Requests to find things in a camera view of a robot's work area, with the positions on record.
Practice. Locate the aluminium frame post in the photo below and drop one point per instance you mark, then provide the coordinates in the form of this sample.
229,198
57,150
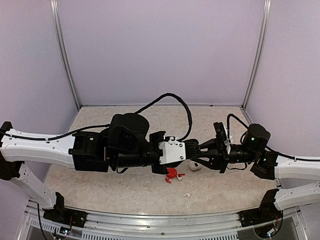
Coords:
258,53
54,5

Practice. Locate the front aluminium rail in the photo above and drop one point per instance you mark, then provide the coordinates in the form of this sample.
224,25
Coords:
114,226

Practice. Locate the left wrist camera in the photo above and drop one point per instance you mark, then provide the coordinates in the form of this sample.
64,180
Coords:
173,150

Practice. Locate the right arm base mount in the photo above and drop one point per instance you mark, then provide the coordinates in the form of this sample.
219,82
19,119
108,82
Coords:
258,216

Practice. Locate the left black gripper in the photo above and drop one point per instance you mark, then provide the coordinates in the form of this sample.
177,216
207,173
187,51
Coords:
164,171

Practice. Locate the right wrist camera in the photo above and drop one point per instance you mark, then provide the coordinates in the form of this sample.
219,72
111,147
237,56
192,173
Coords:
224,143

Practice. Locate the left aluminium frame post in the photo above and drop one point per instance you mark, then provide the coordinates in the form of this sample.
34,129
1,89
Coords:
54,5

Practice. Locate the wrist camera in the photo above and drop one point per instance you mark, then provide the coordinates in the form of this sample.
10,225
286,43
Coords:
224,143
173,150

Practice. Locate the white earbud front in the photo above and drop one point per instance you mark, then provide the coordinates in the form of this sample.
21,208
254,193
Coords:
187,195

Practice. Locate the red earbud left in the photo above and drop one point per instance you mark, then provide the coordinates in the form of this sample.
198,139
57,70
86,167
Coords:
168,180

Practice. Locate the red round charging case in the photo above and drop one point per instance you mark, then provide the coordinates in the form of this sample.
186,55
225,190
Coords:
171,173

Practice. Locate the right aluminium frame post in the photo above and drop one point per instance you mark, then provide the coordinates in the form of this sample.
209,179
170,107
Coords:
258,53

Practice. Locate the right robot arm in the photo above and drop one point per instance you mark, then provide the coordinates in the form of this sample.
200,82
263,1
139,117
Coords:
271,165

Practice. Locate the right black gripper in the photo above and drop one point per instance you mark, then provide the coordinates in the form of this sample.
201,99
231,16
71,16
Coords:
220,158

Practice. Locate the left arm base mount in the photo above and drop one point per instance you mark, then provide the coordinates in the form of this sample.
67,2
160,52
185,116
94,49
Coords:
68,216

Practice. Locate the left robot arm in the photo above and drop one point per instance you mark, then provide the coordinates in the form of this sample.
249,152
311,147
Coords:
124,143

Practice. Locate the white earbud charging case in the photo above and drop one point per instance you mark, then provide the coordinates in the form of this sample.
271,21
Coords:
194,166

